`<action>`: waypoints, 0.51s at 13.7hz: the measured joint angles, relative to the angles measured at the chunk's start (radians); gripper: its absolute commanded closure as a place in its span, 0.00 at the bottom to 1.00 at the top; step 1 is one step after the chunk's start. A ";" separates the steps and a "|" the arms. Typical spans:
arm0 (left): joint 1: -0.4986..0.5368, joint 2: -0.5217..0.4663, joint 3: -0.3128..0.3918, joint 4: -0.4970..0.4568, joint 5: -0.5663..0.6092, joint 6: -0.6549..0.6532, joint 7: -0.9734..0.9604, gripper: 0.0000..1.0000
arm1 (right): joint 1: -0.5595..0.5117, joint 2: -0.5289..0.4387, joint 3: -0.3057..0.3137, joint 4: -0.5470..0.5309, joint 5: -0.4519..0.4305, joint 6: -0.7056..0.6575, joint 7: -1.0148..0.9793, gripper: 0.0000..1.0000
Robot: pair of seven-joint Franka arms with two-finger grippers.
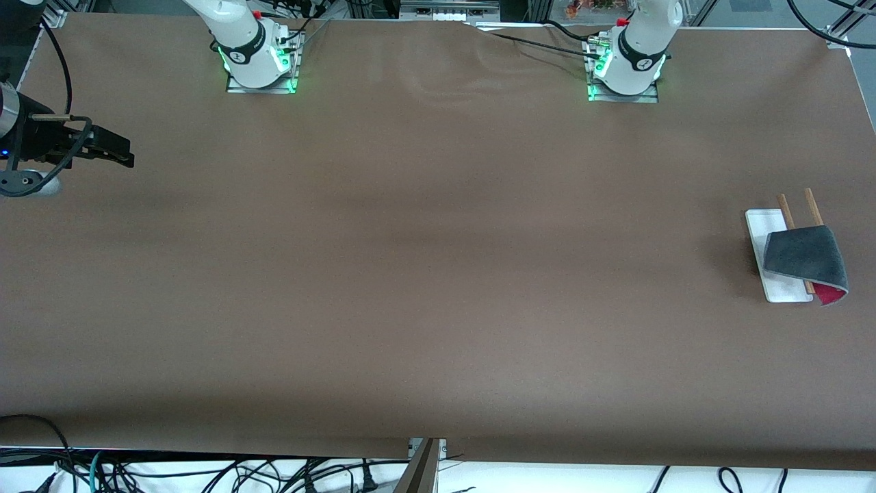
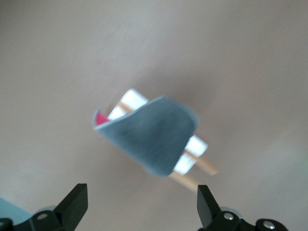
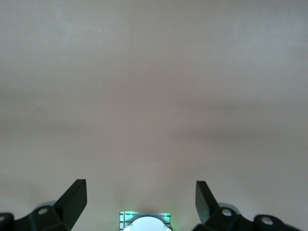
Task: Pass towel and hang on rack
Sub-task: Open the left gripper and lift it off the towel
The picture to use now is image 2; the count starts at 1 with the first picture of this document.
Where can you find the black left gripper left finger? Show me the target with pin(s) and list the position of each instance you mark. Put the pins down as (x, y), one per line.
(69, 207)

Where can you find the grey towel with pink tag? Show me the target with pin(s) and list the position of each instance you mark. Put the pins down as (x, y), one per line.
(149, 134)

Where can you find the brown table cover sheet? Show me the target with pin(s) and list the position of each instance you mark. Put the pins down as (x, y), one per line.
(72, 72)

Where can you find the white rack with wooden rods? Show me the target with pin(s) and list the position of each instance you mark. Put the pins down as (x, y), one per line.
(197, 148)

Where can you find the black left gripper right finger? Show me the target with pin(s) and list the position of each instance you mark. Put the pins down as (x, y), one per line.
(207, 207)

